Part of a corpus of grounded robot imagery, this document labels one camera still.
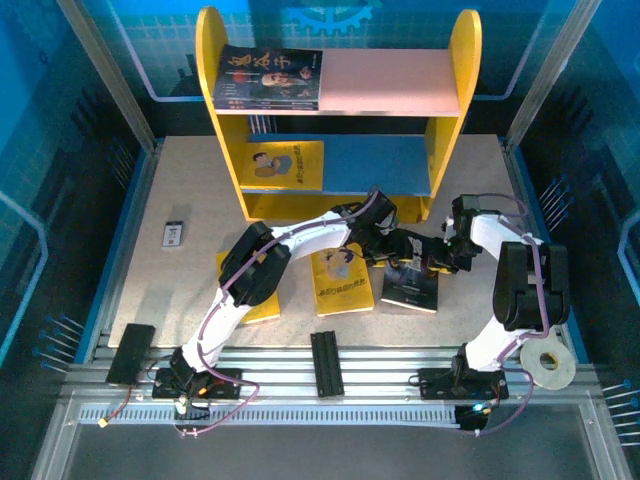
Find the black wolf eye book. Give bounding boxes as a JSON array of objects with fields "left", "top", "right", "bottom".
[{"left": 380, "top": 249, "right": 440, "bottom": 315}]

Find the yellow book blue-shirt boy cover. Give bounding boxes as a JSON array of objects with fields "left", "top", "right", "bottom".
[
  {"left": 310, "top": 244, "right": 375, "bottom": 317},
  {"left": 215, "top": 252, "right": 281, "bottom": 325}
]

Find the dark old man portrait book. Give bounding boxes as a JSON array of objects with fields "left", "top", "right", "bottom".
[
  {"left": 213, "top": 102, "right": 321, "bottom": 112},
  {"left": 213, "top": 44, "right": 324, "bottom": 107}
]

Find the yellow bookshelf with pink shelf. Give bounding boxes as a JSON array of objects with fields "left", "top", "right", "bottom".
[{"left": 194, "top": 5, "right": 484, "bottom": 224}]

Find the yellow book backpack man cover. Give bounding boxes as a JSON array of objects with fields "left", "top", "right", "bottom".
[{"left": 240, "top": 140, "right": 325, "bottom": 191}]

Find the white tape roll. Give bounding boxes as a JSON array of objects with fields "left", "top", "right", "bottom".
[{"left": 519, "top": 339, "right": 576, "bottom": 391}]

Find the small white card box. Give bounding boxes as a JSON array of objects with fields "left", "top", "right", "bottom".
[{"left": 162, "top": 219, "right": 185, "bottom": 249}]

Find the black rectangular power box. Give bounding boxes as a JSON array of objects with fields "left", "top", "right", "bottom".
[{"left": 105, "top": 323, "right": 156, "bottom": 385}]

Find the aluminium rail bed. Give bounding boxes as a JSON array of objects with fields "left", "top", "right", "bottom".
[{"left": 59, "top": 347, "right": 601, "bottom": 406}]

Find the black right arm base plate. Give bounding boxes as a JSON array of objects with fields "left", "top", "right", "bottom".
[{"left": 418, "top": 367, "right": 510, "bottom": 401}]

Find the black extrusion bracket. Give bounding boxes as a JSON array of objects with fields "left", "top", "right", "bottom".
[{"left": 309, "top": 329, "right": 346, "bottom": 399}]

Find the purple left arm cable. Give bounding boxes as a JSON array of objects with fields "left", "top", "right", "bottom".
[{"left": 172, "top": 189, "right": 379, "bottom": 439}]

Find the black cable junction module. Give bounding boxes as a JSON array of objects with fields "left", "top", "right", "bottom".
[
  {"left": 457, "top": 403, "right": 494, "bottom": 434},
  {"left": 172, "top": 394, "right": 211, "bottom": 422}
]

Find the white slotted cable duct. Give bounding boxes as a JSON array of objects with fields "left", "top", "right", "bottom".
[{"left": 79, "top": 405, "right": 461, "bottom": 427}]

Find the aluminium frame post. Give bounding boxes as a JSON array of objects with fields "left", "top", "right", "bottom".
[
  {"left": 54, "top": 0, "right": 164, "bottom": 151},
  {"left": 502, "top": 0, "right": 604, "bottom": 146}
]

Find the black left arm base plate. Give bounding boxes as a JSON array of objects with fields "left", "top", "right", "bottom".
[{"left": 152, "top": 367, "right": 244, "bottom": 401}]

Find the red wire with yellow connector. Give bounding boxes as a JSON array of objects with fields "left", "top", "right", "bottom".
[{"left": 97, "top": 384, "right": 134, "bottom": 430}]

